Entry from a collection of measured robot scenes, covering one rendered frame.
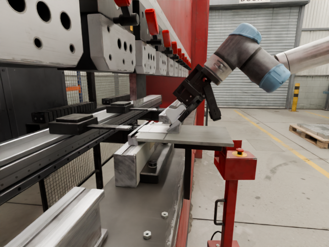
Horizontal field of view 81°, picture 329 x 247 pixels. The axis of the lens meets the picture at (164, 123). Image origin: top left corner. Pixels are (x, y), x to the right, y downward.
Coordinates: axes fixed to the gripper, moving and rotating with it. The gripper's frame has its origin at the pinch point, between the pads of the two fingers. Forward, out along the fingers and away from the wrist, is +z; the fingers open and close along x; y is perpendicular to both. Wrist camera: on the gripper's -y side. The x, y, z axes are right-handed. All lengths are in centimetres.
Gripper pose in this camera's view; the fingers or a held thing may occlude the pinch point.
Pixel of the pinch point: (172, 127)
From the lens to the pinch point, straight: 62.2
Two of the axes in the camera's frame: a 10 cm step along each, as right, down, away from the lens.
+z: -6.4, 7.2, 2.7
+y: -7.5, -6.6, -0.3
